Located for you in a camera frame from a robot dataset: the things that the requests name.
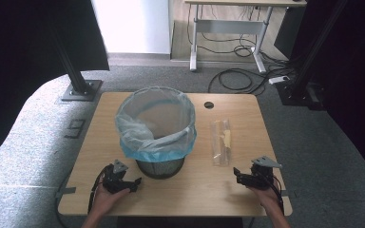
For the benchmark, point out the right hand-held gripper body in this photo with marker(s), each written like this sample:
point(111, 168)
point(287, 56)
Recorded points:
point(261, 175)

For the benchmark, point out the person's left hand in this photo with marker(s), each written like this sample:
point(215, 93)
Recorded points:
point(106, 199)

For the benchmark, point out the clear plastic chopsticks packet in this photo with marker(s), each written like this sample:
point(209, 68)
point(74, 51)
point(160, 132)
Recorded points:
point(220, 142)

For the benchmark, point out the white power strip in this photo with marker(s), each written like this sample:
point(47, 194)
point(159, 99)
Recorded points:
point(278, 79)

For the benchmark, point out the white metal frame desk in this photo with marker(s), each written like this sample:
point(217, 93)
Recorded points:
point(228, 27)

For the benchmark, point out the black metal stand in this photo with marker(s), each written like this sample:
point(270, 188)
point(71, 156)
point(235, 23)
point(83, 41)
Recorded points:
point(76, 79)
point(304, 69)

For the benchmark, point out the blue plastic trash bag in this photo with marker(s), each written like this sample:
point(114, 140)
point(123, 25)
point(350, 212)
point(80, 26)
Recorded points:
point(136, 136)

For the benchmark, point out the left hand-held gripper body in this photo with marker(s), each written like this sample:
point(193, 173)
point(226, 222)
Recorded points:
point(114, 180)

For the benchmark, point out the grey tape strip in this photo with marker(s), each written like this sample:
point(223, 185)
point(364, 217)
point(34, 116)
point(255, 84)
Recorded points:
point(284, 193)
point(66, 191)

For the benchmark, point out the person's right hand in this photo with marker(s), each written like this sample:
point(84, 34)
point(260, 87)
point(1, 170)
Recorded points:
point(267, 197)

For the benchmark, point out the black computer case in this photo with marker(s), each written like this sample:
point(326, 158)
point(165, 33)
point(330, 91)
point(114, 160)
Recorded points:
point(290, 31)

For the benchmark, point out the dark curtain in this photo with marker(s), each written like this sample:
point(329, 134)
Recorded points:
point(19, 63)
point(355, 79)

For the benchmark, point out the white wall panel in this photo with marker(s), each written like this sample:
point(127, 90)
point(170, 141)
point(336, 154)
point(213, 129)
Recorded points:
point(133, 25)

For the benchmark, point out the black mesh waste basket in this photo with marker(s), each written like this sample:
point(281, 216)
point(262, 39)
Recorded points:
point(160, 168)

